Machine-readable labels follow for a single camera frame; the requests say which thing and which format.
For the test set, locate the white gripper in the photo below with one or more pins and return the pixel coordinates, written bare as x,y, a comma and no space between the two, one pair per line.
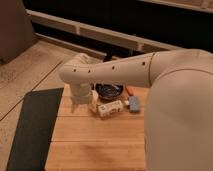
80,94

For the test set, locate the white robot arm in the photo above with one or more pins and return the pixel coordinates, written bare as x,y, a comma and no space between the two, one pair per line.
178,116

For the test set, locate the white round cup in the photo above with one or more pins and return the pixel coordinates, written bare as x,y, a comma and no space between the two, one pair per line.
93,102

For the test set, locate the dark blue bowl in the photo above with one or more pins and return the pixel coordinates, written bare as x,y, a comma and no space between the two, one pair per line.
109,92

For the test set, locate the wooden table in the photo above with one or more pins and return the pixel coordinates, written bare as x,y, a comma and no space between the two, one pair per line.
82,141

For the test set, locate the blue rectangular block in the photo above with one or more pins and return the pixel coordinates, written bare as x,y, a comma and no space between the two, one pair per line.
134,104

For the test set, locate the black floor mat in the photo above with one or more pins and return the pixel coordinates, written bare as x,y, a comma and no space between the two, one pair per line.
34,130

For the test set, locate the brown sofa corner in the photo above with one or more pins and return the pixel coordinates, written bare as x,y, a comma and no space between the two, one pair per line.
16,30

